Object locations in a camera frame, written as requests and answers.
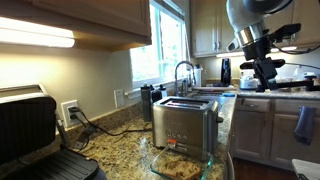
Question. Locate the stainless steel two-slot toaster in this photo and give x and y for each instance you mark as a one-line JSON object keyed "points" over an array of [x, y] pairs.
{"points": [[191, 123]]}

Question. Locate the dark grey water bottle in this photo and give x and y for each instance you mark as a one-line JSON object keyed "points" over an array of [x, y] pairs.
{"points": [[146, 102]]}

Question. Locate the chrome kitchen faucet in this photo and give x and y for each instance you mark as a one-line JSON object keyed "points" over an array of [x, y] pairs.
{"points": [[184, 78]]}

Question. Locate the clear glass baking dish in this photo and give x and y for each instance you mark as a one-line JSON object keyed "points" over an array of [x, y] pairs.
{"points": [[173, 152]]}

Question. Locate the under-cabinet light strip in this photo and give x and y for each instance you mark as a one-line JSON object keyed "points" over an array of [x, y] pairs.
{"points": [[21, 32]]}

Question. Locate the black tall coffee grinder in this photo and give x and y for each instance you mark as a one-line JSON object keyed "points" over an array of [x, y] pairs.
{"points": [[226, 71]]}

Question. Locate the beige cabinets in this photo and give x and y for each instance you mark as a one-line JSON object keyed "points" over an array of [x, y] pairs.
{"points": [[211, 31], [264, 131]]}

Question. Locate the beige upper cabinets right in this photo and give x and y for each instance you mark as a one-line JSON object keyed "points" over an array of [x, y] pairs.
{"points": [[211, 31]]}

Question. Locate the white paper towel roll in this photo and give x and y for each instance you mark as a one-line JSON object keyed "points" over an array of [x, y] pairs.
{"points": [[198, 74]]}

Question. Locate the slice of sourdough bread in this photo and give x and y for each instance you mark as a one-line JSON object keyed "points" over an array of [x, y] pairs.
{"points": [[180, 170]]}

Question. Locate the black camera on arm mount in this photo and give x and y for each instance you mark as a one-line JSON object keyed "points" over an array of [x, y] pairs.
{"points": [[308, 84]]}

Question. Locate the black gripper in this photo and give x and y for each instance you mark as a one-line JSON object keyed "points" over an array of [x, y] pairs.
{"points": [[262, 65]]}

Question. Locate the white small kitchen appliance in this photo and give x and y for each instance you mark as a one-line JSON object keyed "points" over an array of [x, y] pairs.
{"points": [[248, 83]]}

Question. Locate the white wall switch plate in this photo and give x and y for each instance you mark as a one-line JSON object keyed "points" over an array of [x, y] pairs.
{"points": [[119, 98]]}

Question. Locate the black panini press grill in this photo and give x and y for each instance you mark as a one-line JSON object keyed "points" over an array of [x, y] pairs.
{"points": [[28, 123]]}

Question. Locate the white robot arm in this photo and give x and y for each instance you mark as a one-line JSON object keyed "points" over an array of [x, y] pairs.
{"points": [[247, 20]]}

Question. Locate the white stool seat corner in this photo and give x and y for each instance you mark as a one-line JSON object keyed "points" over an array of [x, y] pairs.
{"points": [[306, 170]]}

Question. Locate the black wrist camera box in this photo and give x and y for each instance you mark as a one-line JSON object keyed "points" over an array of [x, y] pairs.
{"points": [[284, 32]]}

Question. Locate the beige lower cabinets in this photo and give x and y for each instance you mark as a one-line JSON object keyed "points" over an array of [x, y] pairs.
{"points": [[264, 131]]}

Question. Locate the wooden upper cabinet left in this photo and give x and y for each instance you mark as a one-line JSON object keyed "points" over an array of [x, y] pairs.
{"points": [[107, 25]]}

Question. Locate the blue hanging dish towel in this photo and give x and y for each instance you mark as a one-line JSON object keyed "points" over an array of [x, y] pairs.
{"points": [[303, 132]]}

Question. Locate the kitchen window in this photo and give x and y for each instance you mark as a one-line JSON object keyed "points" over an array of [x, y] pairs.
{"points": [[155, 63]]}

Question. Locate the white wall power outlet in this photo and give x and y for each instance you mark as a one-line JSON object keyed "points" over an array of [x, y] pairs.
{"points": [[66, 106]]}

